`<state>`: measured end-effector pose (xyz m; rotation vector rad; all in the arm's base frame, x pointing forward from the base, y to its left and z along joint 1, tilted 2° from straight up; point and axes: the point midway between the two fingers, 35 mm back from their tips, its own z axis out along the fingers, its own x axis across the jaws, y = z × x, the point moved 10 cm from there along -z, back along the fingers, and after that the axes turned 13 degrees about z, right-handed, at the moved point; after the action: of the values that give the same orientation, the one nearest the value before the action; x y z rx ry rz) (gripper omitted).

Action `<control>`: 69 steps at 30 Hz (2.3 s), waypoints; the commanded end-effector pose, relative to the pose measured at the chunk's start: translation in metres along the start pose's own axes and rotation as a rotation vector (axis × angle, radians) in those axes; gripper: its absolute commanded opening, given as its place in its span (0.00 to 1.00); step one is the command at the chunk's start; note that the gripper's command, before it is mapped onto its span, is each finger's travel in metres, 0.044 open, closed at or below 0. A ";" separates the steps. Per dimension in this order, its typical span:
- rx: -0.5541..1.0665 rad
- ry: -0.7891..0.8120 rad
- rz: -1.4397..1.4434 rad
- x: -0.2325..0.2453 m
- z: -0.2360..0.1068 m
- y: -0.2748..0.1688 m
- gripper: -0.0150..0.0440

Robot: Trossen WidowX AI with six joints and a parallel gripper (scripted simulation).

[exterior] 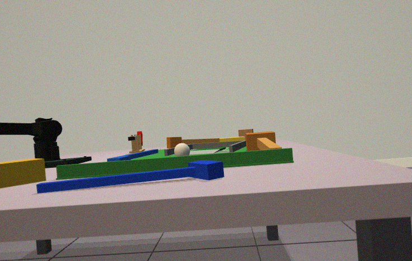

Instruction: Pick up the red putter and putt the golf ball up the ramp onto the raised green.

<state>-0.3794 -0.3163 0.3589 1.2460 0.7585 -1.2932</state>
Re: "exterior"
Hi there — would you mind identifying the white ball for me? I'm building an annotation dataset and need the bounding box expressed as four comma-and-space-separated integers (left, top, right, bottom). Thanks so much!
174, 143, 190, 156

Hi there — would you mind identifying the green flat mat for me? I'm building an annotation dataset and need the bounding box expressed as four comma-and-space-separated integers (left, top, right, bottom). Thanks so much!
56, 146, 294, 180

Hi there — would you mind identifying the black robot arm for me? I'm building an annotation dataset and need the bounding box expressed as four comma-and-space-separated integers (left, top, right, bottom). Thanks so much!
0, 118, 62, 161

